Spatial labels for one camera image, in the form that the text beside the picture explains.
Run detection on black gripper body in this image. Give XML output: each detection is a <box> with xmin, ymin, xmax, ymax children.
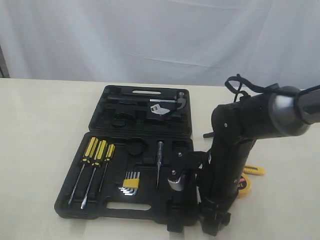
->
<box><xmin>198</xmin><ymin>139</ymin><xmax>244</xmax><ymax>222</ymax></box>

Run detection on yellow tape measure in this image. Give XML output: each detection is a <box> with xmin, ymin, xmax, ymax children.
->
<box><xmin>237</xmin><ymin>173</ymin><xmax>252</xmax><ymax>199</ymax></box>

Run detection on yellow black utility knife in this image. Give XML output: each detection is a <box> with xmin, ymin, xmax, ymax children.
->
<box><xmin>243</xmin><ymin>164</ymin><xmax>266</xmax><ymax>176</ymax></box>

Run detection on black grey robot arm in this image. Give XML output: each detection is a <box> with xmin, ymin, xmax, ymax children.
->
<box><xmin>199</xmin><ymin>86</ymin><xmax>320</xmax><ymax>224</ymax></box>

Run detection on black plastic tool case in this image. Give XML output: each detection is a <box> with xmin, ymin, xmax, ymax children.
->
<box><xmin>54</xmin><ymin>85</ymin><xmax>198</xmax><ymax>233</ymax></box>

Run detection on hex key set yellow holder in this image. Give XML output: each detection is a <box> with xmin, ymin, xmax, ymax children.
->
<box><xmin>118</xmin><ymin>171</ymin><xmax>140</xmax><ymax>197</ymax></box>

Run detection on silver claw hammer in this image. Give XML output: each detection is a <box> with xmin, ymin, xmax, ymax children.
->
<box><xmin>106</xmin><ymin>92</ymin><xmax>187</xmax><ymax>110</ymax></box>

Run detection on silver adjustable wrench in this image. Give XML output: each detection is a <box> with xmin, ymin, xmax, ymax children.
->
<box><xmin>150</xmin><ymin>102</ymin><xmax>173</xmax><ymax>116</ymax></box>

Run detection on small yellow black screwdriver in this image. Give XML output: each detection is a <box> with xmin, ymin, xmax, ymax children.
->
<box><xmin>98</xmin><ymin>143</ymin><xmax>116</xmax><ymax>193</ymax></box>

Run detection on middle yellow black screwdriver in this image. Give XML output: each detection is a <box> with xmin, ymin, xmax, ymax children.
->
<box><xmin>80</xmin><ymin>139</ymin><xmax>108</xmax><ymax>210</ymax></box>

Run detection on large yellow black screwdriver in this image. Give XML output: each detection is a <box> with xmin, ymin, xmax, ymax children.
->
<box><xmin>68</xmin><ymin>136</ymin><xmax>99</xmax><ymax>205</ymax></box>

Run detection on white backdrop curtain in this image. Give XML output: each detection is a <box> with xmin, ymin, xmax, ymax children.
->
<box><xmin>0</xmin><ymin>0</ymin><xmax>320</xmax><ymax>88</ymax></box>

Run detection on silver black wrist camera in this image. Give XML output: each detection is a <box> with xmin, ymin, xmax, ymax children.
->
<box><xmin>167</xmin><ymin>150</ymin><xmax>210</xmax><ymax>192</ymax></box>

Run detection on orange black handled pliers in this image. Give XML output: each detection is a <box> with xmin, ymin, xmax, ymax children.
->
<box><xmin>203</xmin><ymin>132</ymin><xmax>214</xmax><ymax>139</ymax></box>

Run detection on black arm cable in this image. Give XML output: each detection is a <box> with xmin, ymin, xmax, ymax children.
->
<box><xmin>224</xmin><ymin>73</ymin><xmax>320</xmax><ymax>103</ymax></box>

